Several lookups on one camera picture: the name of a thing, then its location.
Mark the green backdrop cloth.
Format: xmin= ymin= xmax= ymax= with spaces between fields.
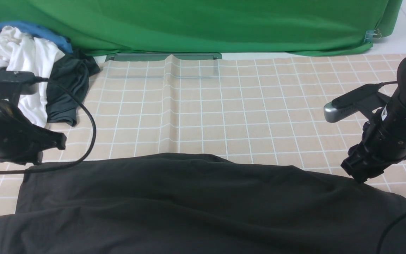
xmin=0 ymin=0 xmax=402 ymax=56

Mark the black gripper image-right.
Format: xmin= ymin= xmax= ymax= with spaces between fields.
xmin=340 ymin=109 xmax=406 ymax=183

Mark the blue crumpled garment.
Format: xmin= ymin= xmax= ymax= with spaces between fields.
xmin=0 ymin=21 xmax=74 ymax=54

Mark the black cable image-left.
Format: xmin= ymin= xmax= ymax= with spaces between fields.
xmin=0 ymin=77 xmax=97 ymax=176

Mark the binder clip on backdrop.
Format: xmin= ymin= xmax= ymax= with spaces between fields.
xmin=363 ymin=29 xmax=382 ymax=43

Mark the silver wrist camera image-right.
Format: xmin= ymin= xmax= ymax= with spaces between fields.
xmin=324 ymin=83 xmax=390 ymax=123

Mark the dark teal crumpled shirt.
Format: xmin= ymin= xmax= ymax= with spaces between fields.
xmin=46 ymin=50 xmax=100 ymax=127

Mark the dark gray long-sleeved shirt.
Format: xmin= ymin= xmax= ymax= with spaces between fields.
xmin=0 ymin=154 xmax=406 ymax=254

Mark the black cable image-right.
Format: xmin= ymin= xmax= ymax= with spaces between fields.
xmin=376 ymin=80 xmax=406 ymax=254

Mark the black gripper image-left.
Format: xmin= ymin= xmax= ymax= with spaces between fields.
xmin=0 ymin=100 xmax=67 ymax=165

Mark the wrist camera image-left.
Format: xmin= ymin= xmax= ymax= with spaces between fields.
xmin=0 ymin=70 xmax=38 ymax=95

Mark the beige checkered tablecloth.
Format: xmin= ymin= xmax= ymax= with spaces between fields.
xmin=0 ymin=54 xmax=406 ymax=216

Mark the white crumpled shirt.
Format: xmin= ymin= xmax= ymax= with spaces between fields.
xmin=0 ymin=26 xmax=64 ymax=127

